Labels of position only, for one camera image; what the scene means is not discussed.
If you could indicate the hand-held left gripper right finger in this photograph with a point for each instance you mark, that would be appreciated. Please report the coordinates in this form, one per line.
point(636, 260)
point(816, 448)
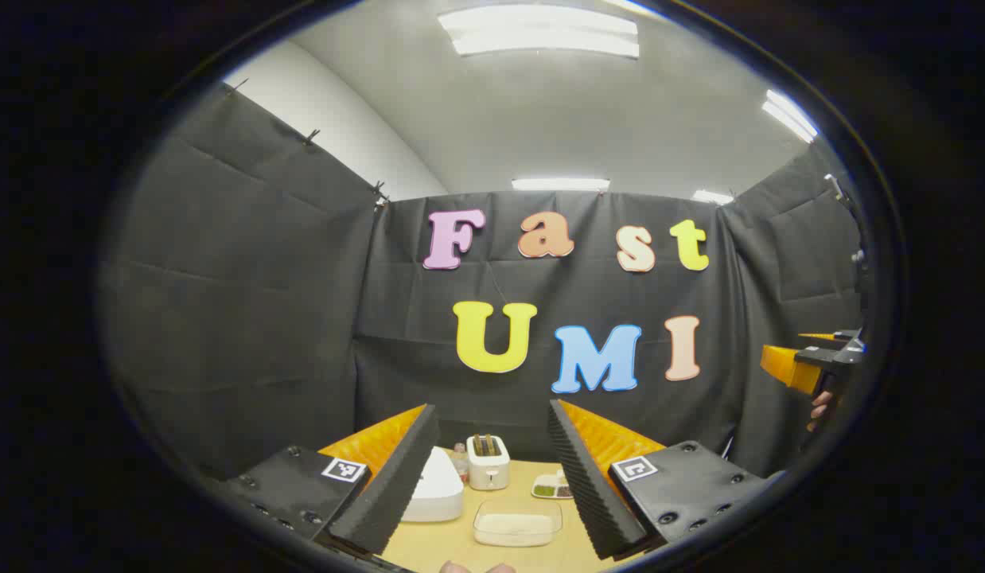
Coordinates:
point(588, 493)

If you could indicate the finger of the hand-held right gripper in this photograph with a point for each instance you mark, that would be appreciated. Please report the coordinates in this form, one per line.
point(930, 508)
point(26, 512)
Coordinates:
point(783, 364)
point(823, 337)

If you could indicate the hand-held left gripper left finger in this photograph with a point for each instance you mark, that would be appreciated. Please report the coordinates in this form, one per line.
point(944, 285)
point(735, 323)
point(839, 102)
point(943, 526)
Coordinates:
point(389, 493)

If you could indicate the white rice cooker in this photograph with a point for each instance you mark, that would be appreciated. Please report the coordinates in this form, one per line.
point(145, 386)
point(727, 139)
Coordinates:
point(441, 489)

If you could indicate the white divided dish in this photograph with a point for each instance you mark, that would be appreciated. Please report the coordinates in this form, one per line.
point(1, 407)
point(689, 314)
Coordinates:
point(550, 480)

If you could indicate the green mung beans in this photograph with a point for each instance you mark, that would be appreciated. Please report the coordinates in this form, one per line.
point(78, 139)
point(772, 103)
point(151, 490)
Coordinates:
point(544, 491)

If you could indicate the clear plastic container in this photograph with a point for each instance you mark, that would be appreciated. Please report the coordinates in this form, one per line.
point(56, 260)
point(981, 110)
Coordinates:
point(516, 509)

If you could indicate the clear plastic water bottle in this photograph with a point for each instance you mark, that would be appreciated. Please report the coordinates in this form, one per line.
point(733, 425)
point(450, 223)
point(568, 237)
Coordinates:
point(460, 465)

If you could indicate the white toaster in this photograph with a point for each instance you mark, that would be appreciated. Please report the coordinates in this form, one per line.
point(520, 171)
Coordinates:
point(488, 473)

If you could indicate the brown toast slice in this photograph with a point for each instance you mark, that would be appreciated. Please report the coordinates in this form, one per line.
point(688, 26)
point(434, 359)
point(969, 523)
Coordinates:
point(480, 445)
point(493, 445)

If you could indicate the black backdrop cloth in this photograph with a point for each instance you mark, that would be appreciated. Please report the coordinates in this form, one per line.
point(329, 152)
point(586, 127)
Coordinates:
point(262, 318)

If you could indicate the black backdrop clip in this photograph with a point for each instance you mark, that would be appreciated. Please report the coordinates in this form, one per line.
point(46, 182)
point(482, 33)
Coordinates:
point(311, 137)
point(379, 192)
point(236, 84)

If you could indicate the large ceiling light panel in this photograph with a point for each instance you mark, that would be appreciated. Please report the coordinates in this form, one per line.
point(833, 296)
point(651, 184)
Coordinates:
point(540, 30)

